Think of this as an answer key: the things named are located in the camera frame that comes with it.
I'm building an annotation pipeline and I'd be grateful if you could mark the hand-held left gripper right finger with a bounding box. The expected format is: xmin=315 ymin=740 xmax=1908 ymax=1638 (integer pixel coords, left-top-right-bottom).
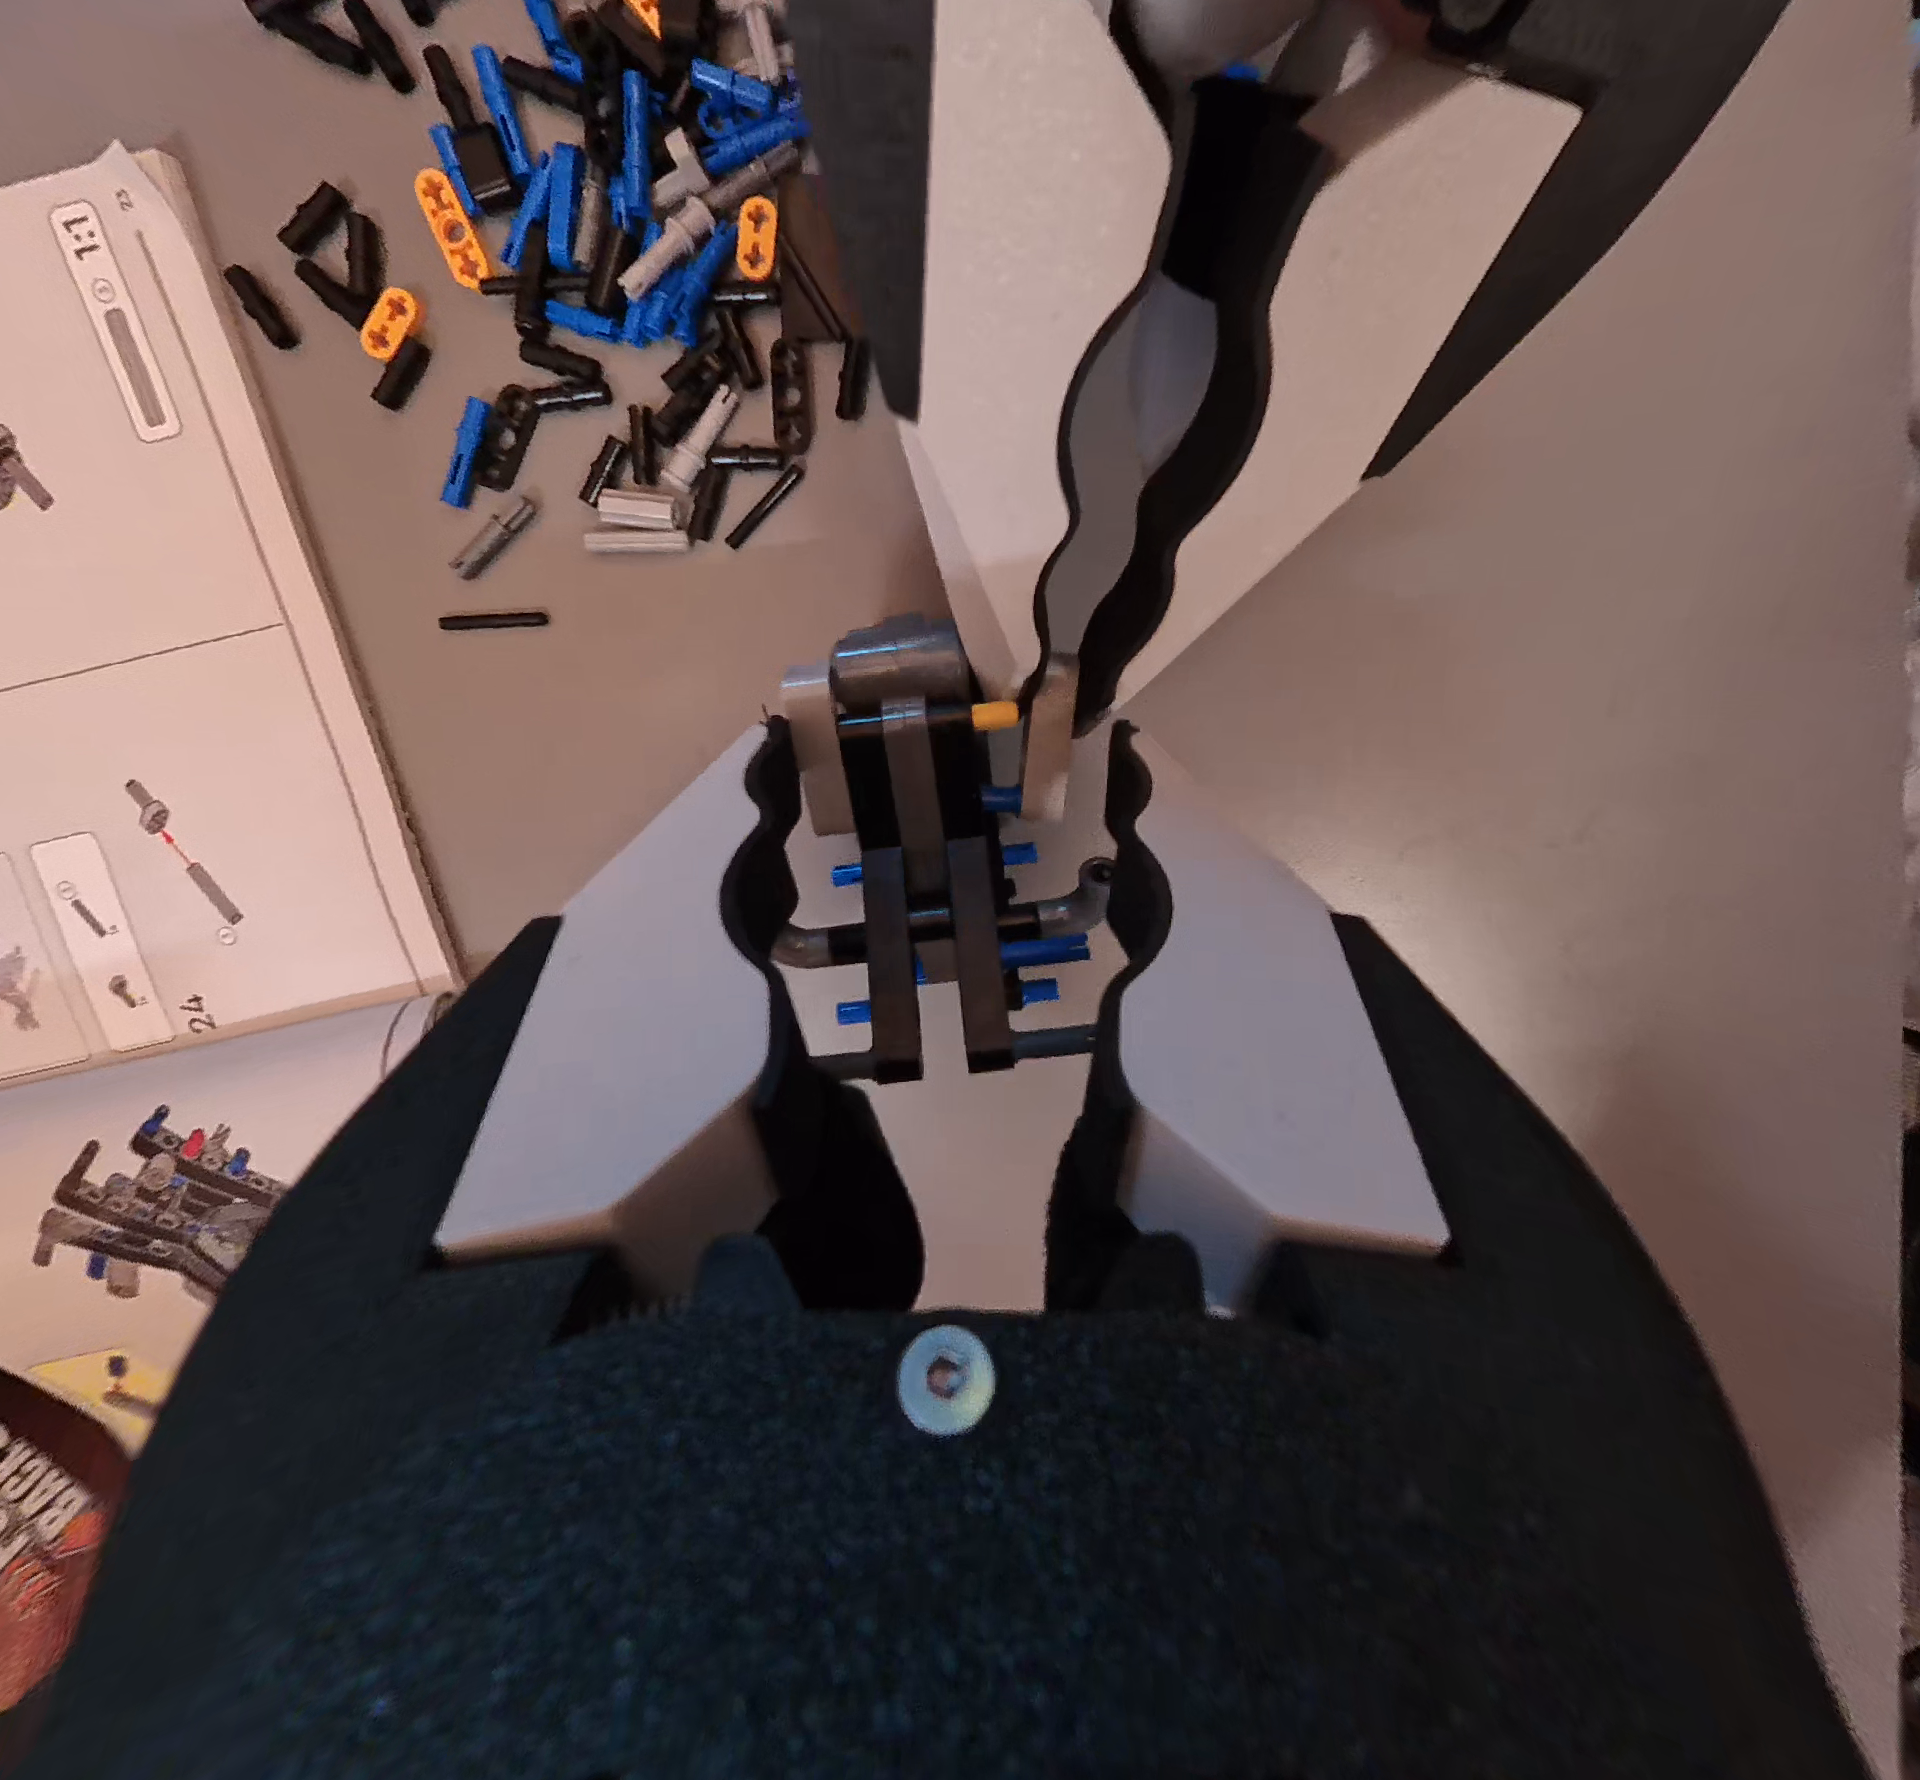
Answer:
xmin=1093 ymin=722 xmax=1453 ymax=1320

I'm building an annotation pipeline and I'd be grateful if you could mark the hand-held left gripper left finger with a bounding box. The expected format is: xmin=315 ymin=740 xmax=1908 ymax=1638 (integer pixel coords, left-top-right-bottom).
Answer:
xmin=432 ymin=722 xmax=799 ymax=1263

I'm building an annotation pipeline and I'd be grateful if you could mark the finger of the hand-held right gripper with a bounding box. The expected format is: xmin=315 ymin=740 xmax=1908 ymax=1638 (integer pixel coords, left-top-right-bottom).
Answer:
xmin=896 ymin=0 xmax=1175 ymax=685
xmin=1072 ymin=59 xmax=1587 ymax=728

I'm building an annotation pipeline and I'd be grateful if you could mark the pile of lego pieces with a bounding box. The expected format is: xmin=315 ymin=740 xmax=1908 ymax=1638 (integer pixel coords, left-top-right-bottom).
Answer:
xmin=150 ymin=0 xmax=877 ymax=633

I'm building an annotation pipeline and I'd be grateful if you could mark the partly built lego assembly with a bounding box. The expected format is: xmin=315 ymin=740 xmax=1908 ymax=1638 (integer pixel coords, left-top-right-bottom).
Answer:
xmin=777 ymin=612 xmax=1120 ymax=1083

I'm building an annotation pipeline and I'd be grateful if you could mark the lego instruction booklet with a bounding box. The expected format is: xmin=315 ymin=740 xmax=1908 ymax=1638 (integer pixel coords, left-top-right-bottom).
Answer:
xmin=0 ymin=137 xmax=462 ymax=1460

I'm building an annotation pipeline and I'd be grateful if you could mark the printed cardboard lego box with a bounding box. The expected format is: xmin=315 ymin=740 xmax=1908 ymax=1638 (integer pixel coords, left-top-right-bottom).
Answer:
xmin=0 ymin=1364 xmax=140 ymax=1722

